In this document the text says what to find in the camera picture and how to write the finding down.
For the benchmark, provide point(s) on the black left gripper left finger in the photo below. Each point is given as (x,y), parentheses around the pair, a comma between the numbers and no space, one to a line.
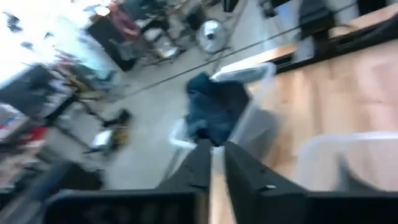
(194,171)

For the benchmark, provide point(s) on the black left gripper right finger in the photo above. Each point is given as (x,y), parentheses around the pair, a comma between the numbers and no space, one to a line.
(252,186)

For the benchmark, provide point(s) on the slate blue cap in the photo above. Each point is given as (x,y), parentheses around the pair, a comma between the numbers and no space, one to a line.
(214,109)

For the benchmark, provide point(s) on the clear plastic bin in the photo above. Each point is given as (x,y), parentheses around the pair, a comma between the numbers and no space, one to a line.
(326,161)
(248,73)

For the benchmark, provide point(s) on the silver round fan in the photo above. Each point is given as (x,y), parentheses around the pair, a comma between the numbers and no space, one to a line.
(211,35)

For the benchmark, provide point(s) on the black wheeled stand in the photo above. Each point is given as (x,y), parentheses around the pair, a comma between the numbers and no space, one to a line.
(65,105)

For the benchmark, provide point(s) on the black table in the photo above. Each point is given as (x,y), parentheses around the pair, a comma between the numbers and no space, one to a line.
(109,40)

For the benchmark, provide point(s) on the black aluminium frame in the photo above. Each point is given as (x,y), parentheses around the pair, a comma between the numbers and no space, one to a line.
(351,40)

